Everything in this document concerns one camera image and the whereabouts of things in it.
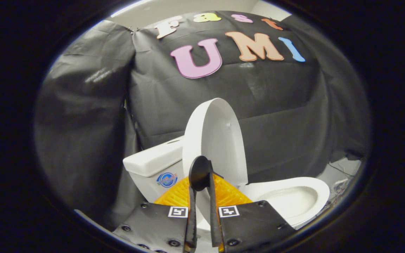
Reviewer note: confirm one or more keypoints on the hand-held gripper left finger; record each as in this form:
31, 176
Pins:
190, 218

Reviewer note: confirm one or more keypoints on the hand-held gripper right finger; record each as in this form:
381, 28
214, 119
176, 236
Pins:
214, 218

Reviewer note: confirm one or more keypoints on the white toilet lid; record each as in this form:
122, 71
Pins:
216, 140

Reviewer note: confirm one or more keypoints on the white ceramic toilet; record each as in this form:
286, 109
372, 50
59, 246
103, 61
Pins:
153, 161

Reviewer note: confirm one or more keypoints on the black backdrop cloth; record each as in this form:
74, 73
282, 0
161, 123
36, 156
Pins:
276, 105

